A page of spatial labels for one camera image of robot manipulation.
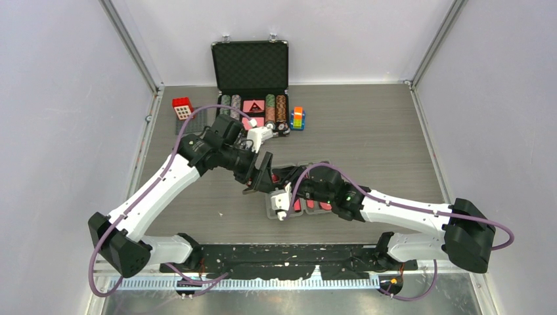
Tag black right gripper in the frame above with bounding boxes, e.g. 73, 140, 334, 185
272, 165, 334, 205

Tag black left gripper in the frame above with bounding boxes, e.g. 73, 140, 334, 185
220, 144, 275, 194

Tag red handled screwdriver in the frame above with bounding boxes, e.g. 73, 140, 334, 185
293, 198, 303, 213

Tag grey plastic tool case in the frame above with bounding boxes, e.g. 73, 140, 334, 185
261, 160, 344, 221

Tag red tape measure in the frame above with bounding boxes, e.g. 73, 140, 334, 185
317, 201, 332, 213

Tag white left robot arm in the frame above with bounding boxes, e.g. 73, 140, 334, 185
88, 115, 273, 278

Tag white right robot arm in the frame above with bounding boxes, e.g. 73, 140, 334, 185
271, 163, 496, 274

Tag green red chip row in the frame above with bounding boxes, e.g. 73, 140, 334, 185
265, 94, 276, 130

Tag colourful toy brick stack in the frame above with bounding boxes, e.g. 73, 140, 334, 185
290, 106, 306, 131

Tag red card deck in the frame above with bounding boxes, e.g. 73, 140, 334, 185
242, 117, 265, 130

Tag brown black chip row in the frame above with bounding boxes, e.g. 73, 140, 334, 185
276, 95, 288, 131

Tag red triangle dealer button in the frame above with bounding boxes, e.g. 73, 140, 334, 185
242, 100, 265, 114

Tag blue orange chip row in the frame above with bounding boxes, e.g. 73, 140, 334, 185
230, 94, 242, 120

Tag dark grey brick baseplate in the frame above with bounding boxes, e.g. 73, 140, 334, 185
175, 111, 208, 135

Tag purple green chip row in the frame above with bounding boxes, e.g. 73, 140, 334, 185
219, 94, 231, 116

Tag black poker chip case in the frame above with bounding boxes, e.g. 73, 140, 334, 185
211, 38, 291, 137

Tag red toy brick door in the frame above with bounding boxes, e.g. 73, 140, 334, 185
171, 96, 194, 121

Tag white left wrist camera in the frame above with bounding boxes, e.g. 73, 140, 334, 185
246, 127, 274, 153

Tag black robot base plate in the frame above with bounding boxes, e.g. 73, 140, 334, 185
175, 244, 418, 280

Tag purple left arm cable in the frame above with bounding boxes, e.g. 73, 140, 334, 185
87, 104, 259, 299

